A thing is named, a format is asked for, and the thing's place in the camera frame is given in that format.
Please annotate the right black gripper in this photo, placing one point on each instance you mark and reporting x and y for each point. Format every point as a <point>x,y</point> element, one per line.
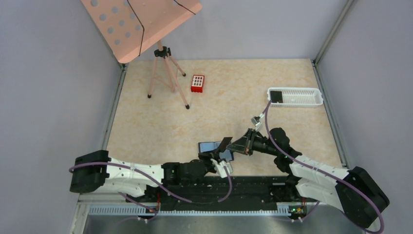
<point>250,142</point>

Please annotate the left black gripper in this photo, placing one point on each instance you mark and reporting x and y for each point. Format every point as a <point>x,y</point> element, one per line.
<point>208,166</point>

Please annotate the dark blue leather card holder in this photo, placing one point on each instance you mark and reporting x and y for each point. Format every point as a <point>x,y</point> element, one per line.
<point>227,155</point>

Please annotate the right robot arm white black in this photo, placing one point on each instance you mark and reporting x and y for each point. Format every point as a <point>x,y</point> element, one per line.
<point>352,191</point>

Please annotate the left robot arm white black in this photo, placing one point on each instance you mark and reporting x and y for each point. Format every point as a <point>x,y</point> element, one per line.
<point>97,172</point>

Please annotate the black card in basket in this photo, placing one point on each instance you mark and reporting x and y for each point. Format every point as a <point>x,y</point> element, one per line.
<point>276,97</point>

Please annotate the white plastic slotted basket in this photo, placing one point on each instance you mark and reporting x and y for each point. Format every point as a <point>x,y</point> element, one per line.
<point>298,97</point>

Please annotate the red box with white grid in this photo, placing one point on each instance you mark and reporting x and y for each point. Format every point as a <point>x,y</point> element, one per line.
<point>197,84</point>

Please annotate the pink tripod stand legs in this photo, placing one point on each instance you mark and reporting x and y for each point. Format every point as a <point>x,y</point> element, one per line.
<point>163,53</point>

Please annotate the pink perforated music stand desk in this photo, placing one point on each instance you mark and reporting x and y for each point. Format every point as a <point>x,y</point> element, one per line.
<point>130,27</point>

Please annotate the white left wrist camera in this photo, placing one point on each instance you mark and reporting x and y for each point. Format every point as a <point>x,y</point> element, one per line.
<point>223,168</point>

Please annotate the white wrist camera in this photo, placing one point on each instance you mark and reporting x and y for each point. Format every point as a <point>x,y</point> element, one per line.
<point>223,168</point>
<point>257,122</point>

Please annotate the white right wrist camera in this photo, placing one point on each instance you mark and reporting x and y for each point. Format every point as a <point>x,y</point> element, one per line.
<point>257,122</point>

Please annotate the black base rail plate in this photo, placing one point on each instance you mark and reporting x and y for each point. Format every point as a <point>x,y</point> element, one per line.
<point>238,194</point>

